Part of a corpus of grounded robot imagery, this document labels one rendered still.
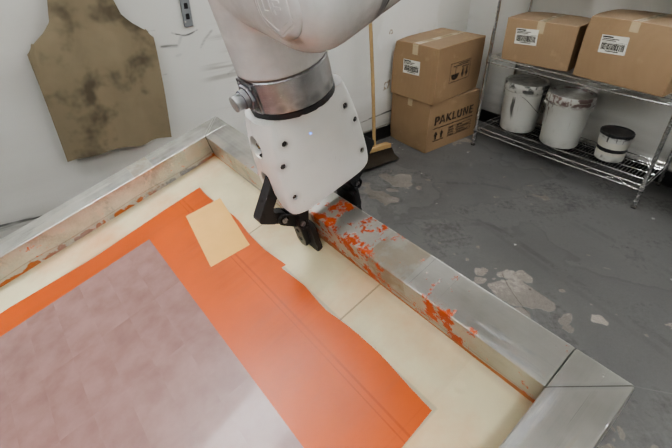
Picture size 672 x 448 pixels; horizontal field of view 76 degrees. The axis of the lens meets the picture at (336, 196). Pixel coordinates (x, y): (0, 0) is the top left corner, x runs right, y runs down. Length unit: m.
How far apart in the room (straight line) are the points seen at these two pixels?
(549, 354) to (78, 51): 2.21
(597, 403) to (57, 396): 0.44
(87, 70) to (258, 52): 2.05
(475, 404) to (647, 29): 2.79
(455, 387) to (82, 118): 2.19
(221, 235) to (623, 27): 2.79
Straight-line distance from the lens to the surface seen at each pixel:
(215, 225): 0.54
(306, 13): 0.24
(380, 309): 0.41
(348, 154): 0.41
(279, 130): 0.35
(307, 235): 0.45
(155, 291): 0.51
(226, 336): 0.44
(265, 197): 0.40
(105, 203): 0.64
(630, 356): 2.27
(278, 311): 0.43
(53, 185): 2.55
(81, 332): 0.53
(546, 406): 0.33
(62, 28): 2.30
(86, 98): 2.36
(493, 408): 0.37
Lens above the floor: 1.53
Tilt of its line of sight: 32 degrees down
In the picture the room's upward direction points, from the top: straight up
